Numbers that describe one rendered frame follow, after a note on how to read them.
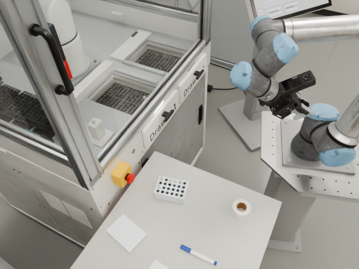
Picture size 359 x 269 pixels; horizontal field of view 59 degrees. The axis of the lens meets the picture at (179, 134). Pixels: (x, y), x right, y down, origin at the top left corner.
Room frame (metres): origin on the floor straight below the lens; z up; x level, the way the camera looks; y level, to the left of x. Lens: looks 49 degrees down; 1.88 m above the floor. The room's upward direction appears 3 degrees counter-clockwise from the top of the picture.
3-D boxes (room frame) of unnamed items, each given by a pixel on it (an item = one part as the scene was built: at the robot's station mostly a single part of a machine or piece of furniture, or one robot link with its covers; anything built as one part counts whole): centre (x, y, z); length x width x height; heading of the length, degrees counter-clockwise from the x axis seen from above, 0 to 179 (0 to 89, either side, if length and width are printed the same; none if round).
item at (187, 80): (1.26, -0.08, 0.87); 0.29 x 0.02 x 0.11; 150
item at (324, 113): (0.86, -0.57, 0.94); 0.13 x 0.12 x 0.14; 1
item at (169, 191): (0.68, 0.04, 0.78); 0.12 x 0.08 x 0.04; 74
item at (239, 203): (0.57, -0.22, 0.78); 0.07 x 0.07 x 0.04
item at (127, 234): (0.51, 0.21, 0.77); 0.13 x 0.09 x 0.02; 47
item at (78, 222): (1.27, 0.47, 0.40); 1.03 x 0.95 x 0.80; 150
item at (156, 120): (0.99, 0.07, 0.87); 0.29 x 0.02 x 0.11; 150
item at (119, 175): (0.69, 0.22, 0.88); 0.07 x 0.05 x 0.07; 150
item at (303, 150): (0.86, -0.56, 0.82); 0.15 x 0.15 x 0.10
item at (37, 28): (0.61, 0.27, 1.45); 0.05 x 0.03 x 0.19; 60
